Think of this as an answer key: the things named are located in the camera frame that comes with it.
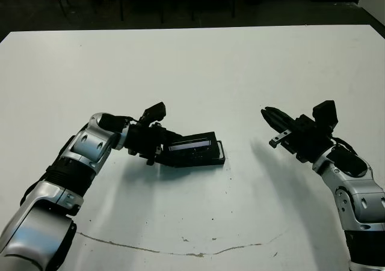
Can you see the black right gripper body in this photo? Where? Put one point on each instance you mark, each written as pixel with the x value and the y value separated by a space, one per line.
pixel 303 138

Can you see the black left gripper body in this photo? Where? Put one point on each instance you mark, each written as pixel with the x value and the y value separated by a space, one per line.
pixel 144 141

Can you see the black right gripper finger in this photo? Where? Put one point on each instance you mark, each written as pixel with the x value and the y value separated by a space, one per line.
pixel 275 123
pixel 281 115

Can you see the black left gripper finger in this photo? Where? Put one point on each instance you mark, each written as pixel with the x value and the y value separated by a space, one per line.
pixel 174 134

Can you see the black printed box lid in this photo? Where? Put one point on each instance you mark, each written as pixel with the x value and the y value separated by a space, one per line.
pixel 192 151

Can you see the black box base white insert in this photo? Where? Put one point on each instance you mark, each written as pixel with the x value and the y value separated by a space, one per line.
pixel 222 155

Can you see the left wrist camera housing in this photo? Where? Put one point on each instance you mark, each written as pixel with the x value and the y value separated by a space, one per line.
pixel 155 110

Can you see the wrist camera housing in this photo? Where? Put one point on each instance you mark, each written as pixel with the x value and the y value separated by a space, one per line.
pixel 155 110
pixel 326 113

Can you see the right wrist camera housing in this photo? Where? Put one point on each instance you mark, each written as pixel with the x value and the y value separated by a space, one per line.
pixel 326 113

